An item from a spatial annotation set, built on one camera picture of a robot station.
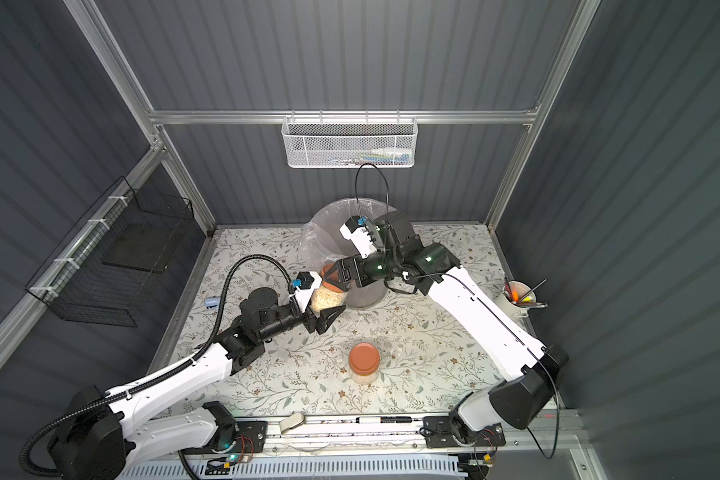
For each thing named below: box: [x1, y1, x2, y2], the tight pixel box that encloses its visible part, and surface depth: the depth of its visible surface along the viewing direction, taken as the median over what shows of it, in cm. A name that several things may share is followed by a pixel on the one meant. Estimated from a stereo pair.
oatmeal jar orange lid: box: [349, 342, 381, 376], surface depth 78 cm
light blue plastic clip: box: [204, 297, 221, 310], surface depth 98 cm
